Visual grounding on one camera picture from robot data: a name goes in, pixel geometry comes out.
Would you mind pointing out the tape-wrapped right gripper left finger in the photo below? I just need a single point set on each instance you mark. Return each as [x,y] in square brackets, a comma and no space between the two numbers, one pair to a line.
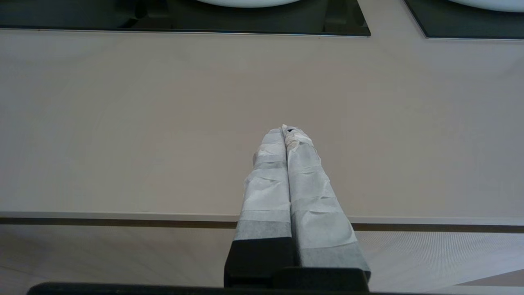
[266,196]

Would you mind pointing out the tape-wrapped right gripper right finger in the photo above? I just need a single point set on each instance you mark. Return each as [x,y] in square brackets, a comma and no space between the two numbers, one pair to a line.
[315,205]

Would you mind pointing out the white steel-lined pot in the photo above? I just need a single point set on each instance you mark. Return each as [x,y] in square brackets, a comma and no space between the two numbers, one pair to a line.
[245,3]
[491,5]

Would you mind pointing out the large black glass cooktop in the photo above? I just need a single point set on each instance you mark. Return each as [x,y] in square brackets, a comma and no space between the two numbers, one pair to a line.
[123,18]

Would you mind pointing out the small black glass cooktop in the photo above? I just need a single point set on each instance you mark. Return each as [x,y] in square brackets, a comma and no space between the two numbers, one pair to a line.
[458,24]

